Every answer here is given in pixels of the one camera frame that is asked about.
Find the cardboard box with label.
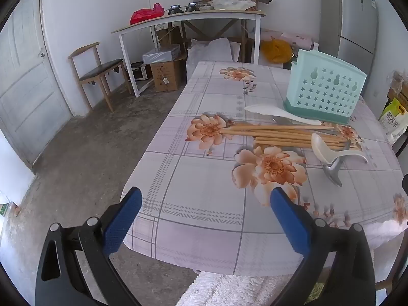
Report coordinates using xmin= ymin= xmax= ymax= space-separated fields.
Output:
xmin=150 ymin=58 xmax=187 ymax=92

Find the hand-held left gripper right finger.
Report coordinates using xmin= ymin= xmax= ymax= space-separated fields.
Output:
xmin=270 ymin=187 xmax=377 ymax=306

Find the brown cardboard box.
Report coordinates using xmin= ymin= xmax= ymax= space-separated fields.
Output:
xmin=156 ymin=25 xmax=182 ymax=47

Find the teal plastic utensil holder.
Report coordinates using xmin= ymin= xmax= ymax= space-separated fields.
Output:
xmin=283 ymin=49 xmax=368 ymax=125

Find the large cardboard box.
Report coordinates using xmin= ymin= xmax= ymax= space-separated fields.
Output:
xmin=387 ymin=70 xmax=408 ymax=109

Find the white woven sack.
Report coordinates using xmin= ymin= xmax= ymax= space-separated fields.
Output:
xmin=186 ymin=37 xmax=241 ymax=80

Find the rice bag with yellow top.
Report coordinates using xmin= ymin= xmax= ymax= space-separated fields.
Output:
xmin=379 ymin=98 xmax=408 ymax=144

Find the wooden chair with dark seat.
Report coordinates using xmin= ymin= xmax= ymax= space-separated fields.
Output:
xmin=68 ymin=42 xmax=132 ymax=112

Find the pink long box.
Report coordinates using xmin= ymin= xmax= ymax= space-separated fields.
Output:
xmin=261 ymin=30 xmax=314 ymax=53

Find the white plastic spoon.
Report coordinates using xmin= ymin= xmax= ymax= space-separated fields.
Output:
xmin=311 ymin=133 xmax=368 ymax=169

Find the white fluffy towel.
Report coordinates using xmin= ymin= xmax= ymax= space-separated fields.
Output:
xmin=175 ymin=271 xmax=307 ymax=306

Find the grey refrigerator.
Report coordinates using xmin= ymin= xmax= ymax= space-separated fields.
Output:
xmin=318 ymin=0 xmax=379 ymax=79

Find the white panel door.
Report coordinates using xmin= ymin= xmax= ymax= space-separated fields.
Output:
xmin=0 ymin=0 xmax=74 ymax=169

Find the silver flat box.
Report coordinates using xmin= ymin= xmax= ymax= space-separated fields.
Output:
xmin=142 ymin=45 xmax=181 ymax=65

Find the white plastic bag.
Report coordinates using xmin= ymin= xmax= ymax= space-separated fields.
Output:
xmin=213 ymin=0 xmax=256 ymax=11

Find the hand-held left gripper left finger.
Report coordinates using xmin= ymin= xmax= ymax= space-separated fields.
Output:
xmin=35 ymin=186 xmax=143 ymax=306

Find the small toaster oven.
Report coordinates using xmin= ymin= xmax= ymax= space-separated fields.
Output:
xmin=126 ymin=62 xmax=152 ymax=82

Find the pile of wooden chopsticks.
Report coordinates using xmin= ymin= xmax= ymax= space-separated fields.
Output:
xmin=223 ymin=122 xmax=361 ymax=150

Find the metal spoon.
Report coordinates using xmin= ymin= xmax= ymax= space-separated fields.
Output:
xmin=322 ymin=140 xmax=351 ymax=187

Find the white rice paddle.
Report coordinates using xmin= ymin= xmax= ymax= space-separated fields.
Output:
xmin=244 ymin=104 xmax=322 ymax=126

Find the white-framed table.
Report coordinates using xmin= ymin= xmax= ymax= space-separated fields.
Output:
xmin=111 ymin=9 xmax=266 ymax=98

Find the red plastic bag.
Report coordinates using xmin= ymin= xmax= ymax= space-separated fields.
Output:
xmin=129 ymin=3 xmax=165 ymax=25

